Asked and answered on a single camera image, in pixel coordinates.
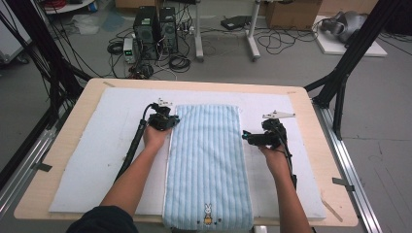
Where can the white round table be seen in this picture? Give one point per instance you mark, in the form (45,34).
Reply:
(69,8)

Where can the grey tape strip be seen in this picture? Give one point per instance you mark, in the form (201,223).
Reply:
(43,167)
(340,182)

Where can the slim black computer tower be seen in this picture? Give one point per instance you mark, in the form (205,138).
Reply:
(168,30)

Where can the black metal frame strut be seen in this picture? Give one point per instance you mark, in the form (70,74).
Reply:
(42,48)
(350,58)

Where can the large cardboard box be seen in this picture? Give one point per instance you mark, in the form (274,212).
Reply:
(293,14)

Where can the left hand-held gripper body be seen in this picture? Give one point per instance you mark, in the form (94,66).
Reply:
(160,121)

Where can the aluminium rail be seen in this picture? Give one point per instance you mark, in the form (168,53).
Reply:
(29,161)
(350,168)

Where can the person's right hand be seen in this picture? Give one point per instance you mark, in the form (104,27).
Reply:
(278,161)

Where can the white desk frame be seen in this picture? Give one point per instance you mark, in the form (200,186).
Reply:
(199,39)

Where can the thin wooden stick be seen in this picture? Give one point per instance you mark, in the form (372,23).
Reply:
(332,211)

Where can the person's left hand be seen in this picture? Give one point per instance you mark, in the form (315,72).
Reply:
(154,137)

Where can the white bench power supply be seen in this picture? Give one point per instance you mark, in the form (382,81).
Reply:
(129,50)

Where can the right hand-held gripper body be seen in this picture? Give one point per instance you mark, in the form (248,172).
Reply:
(273,137)

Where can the black flat device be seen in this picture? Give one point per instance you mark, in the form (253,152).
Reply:
(234,22)

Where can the white foam mat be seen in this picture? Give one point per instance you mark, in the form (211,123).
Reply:
(113,145)

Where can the white floor board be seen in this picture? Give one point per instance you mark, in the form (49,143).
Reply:
(333,47)

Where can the person's dark sleeve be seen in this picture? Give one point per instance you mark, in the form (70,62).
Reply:
(103,221)

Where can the large black computer tower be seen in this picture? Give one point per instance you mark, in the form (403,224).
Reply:
(145,32)

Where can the light blue striped towel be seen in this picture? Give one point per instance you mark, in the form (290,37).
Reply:
(207,161)

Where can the clear plastic bag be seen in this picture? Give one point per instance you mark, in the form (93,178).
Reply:
(85,24)

